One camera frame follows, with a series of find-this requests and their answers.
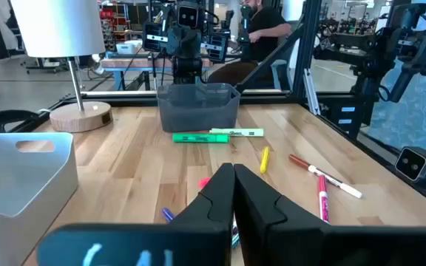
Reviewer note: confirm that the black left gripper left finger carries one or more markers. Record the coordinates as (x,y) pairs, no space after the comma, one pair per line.
(205,240)

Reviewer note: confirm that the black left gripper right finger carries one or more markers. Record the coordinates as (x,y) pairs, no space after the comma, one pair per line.
(272,229)

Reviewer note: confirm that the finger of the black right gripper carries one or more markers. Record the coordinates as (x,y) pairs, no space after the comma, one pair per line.
(193,46)
(178,46)

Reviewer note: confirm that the small purple highlighter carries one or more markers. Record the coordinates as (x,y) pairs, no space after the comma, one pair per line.
(167,214)

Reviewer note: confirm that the pink Expo marker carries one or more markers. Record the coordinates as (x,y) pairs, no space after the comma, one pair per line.
(322,199)

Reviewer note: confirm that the small yellow highlighter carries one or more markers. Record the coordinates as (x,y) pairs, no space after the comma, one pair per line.
(264,160)

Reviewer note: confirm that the brown Expo marker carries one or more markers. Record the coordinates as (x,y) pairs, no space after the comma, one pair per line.
(324,175)

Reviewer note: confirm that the light green Sharpie highlighter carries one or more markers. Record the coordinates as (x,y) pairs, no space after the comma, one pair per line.
(239,132)

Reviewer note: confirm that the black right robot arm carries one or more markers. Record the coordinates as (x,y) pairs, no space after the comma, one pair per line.
(187,70)

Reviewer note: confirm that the black background robot arm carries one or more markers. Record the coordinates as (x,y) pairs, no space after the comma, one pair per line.
(412,48)
(245,33)

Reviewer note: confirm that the white container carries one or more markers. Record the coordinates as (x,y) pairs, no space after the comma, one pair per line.
(128,48)

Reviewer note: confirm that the wooden top blue leg workbench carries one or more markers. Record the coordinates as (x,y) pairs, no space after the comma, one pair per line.
(124,63)

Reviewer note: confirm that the smoky grey translucent bin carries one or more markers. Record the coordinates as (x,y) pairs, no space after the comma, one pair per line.
(198,111)

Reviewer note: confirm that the person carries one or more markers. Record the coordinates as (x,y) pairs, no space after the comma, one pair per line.
(268,33)

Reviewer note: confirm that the white shade wooden base lamp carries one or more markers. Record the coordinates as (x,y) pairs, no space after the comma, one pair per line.
(57,29)

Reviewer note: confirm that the white aluminium profile strip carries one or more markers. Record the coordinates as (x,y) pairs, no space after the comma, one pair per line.
(311,92)

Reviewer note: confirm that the white plastic bin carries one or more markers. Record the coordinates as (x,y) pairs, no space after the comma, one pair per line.
(20,184)

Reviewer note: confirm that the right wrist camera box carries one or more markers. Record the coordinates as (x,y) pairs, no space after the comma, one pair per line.
(188,15)

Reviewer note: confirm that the black table-level camera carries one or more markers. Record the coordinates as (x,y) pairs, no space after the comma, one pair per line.
(414,164)

